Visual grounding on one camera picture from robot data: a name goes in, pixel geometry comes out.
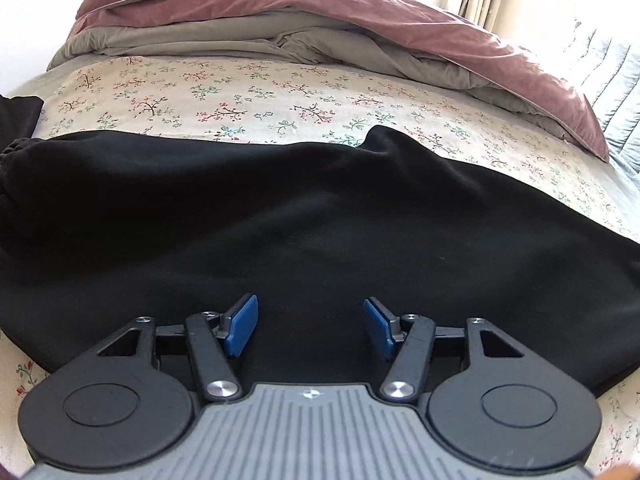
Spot floral bed sheet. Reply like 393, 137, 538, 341
0, 54, 640, 476

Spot folded black garment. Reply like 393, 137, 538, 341
0, 96, 43, 150

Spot grey quilted mattress cover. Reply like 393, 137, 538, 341
562, 21, 639, 177

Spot pink and grey duvet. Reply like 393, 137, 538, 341
52, 0, 608, 159

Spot black pants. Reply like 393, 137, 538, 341
1, 127, 639, 390

